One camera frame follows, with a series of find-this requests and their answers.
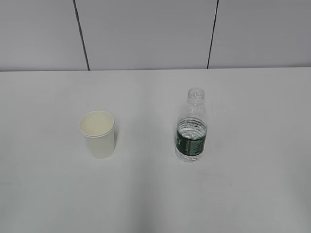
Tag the white paper cup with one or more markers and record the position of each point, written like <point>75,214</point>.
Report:
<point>97,128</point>

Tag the clear water bottle green label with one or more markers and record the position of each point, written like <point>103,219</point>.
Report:
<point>191,128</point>

